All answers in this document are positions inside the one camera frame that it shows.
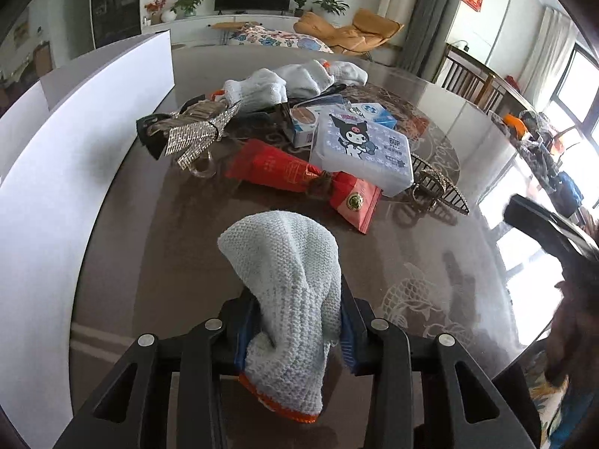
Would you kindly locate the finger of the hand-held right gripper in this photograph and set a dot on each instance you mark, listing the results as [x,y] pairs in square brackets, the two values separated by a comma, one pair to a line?
[547,224]

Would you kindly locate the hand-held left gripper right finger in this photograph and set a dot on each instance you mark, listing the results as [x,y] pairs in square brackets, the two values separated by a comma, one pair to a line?
[347,341]

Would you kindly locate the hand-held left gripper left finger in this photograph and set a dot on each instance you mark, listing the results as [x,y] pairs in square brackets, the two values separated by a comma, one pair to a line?
[241,346]

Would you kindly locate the clear plastic hair clip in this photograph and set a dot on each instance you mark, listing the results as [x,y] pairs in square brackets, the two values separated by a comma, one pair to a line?
[196,170]

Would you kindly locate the red gold-seal packet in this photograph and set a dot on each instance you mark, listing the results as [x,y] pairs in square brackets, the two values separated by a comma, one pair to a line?
[271,166]

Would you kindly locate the cartoon print plastic box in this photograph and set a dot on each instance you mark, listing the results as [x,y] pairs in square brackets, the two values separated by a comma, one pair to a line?
[355,149]

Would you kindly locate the long blue white carton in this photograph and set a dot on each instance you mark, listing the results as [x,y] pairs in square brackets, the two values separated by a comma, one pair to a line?
[374,112]

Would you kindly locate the rhinestone bow hair clip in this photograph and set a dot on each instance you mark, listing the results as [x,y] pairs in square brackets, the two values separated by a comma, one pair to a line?
[196,133]

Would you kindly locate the small white bandage box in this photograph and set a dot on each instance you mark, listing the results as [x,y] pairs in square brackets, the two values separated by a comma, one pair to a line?
[304,124]

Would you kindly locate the dark blue packet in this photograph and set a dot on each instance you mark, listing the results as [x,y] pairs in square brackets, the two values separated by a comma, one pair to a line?
[323,100]

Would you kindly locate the white board panel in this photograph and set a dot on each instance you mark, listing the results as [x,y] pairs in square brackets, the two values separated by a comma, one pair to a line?
[47,196]

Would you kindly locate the pile of clothes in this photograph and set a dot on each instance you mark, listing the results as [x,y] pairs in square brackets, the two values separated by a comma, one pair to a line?
[538,149]

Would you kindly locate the floral printed cloth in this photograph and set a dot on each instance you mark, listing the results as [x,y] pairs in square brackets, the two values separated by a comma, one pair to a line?
[552,411]

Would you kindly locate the wooden chair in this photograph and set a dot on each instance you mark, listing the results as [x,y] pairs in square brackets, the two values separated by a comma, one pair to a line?
[456,75]
[493,96]

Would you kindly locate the white sheer curtain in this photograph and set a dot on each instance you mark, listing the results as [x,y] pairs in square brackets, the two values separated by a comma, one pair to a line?
[547,56]

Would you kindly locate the grey curtain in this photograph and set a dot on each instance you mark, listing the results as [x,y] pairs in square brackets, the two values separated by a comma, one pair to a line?
[430,18]

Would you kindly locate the orange lounge chair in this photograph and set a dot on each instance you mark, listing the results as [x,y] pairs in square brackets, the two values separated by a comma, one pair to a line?
[369,28]

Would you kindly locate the large leafy potted plant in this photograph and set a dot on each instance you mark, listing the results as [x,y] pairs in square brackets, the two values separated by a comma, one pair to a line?
[330,4]

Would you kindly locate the floral printed blanket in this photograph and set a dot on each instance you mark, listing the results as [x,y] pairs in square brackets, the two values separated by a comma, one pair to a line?
[281,37]

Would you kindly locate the white tv console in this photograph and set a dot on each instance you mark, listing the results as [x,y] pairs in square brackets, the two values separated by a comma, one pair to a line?
[196,28]

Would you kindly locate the wooden side table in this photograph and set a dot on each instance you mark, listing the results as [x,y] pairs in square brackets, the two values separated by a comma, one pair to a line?
[234,25]

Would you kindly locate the small potted plant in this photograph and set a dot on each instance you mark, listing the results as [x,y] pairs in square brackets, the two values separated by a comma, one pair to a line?
[299,4]

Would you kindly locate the green potted plant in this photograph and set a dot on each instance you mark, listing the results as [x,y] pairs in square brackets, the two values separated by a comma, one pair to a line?
[187,2]

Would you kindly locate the red flower vase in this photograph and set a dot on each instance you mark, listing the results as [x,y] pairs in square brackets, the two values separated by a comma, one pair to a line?
[157,7]

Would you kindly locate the black glass cabinet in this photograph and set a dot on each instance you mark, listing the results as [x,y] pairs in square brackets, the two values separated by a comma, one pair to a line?
[114,0]

